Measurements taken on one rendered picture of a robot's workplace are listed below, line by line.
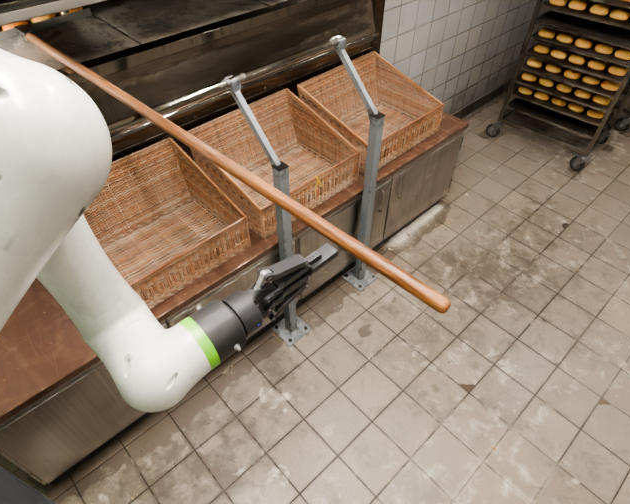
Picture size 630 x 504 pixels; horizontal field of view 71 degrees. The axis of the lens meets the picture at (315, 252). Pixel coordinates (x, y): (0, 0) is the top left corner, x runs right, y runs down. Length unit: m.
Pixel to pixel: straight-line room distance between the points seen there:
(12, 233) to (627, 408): 2.29
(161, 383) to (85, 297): 0.16
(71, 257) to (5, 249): 0.26
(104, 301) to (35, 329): 1.05
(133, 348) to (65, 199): 0.38
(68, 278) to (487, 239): 2.39
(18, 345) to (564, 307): 2.35
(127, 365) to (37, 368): 0.95
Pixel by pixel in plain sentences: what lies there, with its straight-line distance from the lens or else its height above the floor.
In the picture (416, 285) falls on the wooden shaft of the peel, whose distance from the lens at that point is 0.82.
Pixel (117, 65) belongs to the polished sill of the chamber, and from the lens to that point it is 1.76.
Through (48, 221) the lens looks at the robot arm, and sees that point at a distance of 0.38.
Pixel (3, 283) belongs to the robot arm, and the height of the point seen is 1.57.
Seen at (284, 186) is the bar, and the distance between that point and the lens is 1.52.
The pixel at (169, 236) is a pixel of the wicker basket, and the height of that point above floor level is 0.59.
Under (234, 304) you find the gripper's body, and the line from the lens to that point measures 0.74.
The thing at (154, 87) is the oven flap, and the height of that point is 1.04.
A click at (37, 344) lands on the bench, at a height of 0.58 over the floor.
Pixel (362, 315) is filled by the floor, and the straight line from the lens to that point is 2.24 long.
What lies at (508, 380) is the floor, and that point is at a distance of 2.22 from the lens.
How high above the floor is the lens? 1.82
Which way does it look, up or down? 47 degrees down
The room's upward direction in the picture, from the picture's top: straight up
